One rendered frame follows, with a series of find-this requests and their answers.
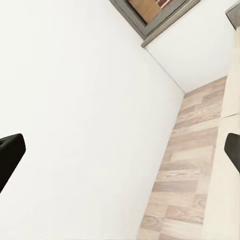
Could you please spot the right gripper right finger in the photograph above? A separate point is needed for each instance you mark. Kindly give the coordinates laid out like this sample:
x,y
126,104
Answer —
x,y
232,149

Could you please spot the bed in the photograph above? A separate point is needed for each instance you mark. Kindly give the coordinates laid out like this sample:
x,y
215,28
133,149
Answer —
x,y
222,212

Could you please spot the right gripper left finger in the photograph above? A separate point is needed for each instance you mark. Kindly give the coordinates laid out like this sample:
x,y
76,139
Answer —
x,y
12,150

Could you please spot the fixed window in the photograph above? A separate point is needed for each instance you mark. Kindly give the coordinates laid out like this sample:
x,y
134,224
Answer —
x,y
151,17

